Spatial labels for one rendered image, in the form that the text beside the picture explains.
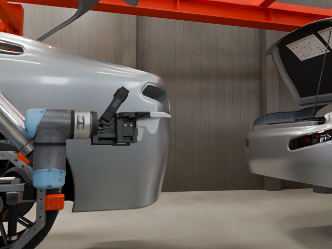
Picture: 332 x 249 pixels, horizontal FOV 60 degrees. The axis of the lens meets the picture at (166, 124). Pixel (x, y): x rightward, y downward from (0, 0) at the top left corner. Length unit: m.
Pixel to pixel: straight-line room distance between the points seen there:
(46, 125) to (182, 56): 6.41
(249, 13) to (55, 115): 4.41
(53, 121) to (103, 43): 6.30
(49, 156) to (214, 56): 6.67
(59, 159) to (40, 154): 0.04
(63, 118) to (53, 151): 0.08
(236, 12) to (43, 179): 4.37
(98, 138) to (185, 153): 6.05
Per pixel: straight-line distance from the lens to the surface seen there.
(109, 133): 0.76
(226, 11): 4.76
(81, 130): 0.74
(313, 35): 3.72
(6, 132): 0.87
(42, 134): 0.74
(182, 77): 6.91
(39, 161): 0.74
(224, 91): 7.12
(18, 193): 1.44
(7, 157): 1.66
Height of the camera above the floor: 1.17
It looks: 3 degrees up
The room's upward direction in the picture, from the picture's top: straight up
